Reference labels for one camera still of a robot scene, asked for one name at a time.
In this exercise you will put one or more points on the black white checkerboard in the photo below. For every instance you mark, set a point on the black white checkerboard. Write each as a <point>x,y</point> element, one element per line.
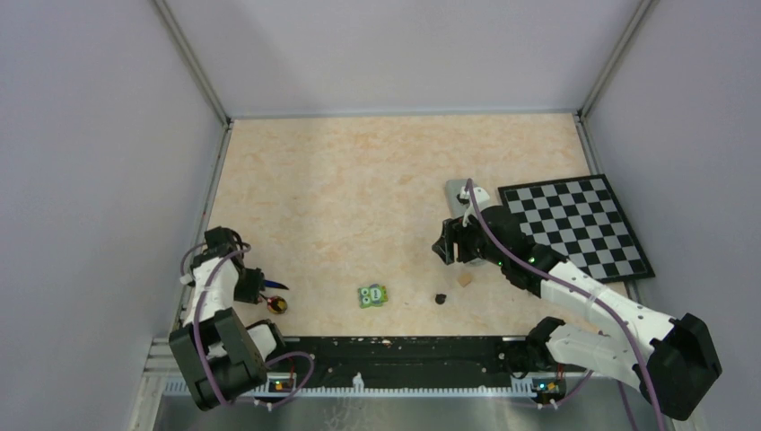
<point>581,218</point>

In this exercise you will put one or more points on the grey-green cloth napkin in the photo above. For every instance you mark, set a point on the grey-green cloth napkin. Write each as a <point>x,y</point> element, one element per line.
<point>460,207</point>

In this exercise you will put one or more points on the blue pen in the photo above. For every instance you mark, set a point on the blue pen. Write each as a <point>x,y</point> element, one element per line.
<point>268,284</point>

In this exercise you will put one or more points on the small tan wooden block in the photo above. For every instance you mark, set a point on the small tan wooden block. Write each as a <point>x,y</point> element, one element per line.
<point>464,279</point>

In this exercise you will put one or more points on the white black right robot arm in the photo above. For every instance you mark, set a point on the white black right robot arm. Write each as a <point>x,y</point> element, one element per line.
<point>671,361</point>

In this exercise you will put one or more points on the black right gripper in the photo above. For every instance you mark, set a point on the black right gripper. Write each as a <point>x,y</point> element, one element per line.
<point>445,245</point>

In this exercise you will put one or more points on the green owl toy block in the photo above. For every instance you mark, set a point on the green owl toy block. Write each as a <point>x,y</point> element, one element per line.
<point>374,295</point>

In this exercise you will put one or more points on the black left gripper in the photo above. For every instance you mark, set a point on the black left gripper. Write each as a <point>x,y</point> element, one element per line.
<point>256,281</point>

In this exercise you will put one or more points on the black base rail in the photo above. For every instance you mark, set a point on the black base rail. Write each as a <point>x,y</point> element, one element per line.
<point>424,362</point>

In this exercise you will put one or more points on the red yellow ball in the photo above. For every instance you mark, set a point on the red yellow ball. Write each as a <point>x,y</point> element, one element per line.
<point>277,305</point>

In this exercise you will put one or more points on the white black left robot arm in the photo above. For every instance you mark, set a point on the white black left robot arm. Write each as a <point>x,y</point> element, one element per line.
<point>218,356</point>

